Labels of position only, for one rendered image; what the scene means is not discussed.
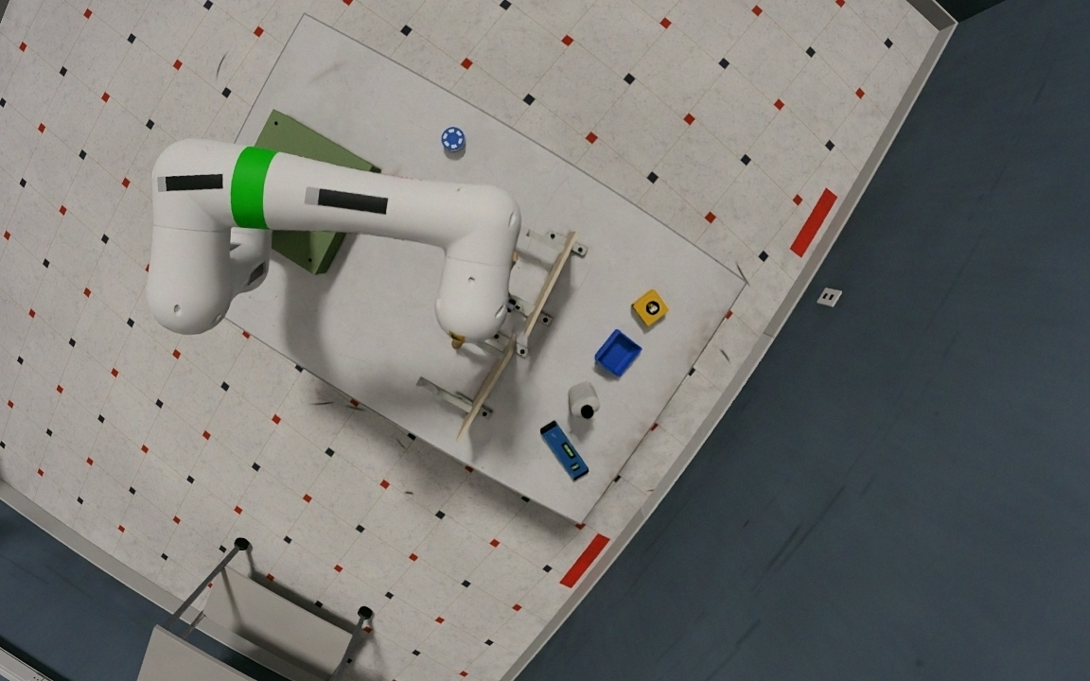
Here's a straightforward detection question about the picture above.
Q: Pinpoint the white bottle with black cap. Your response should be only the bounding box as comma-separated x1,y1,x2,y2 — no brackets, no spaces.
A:
568,381,600,419

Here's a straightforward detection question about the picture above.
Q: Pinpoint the blue spirit level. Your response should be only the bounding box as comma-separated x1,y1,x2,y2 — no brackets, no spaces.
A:
540,419,589,481

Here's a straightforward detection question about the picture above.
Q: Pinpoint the blue plastic stacking bin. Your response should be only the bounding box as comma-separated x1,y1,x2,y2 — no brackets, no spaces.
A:
595,329,642,377

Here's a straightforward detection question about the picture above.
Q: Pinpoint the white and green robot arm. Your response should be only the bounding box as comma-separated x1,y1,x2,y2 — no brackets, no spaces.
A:
146,138,521,342

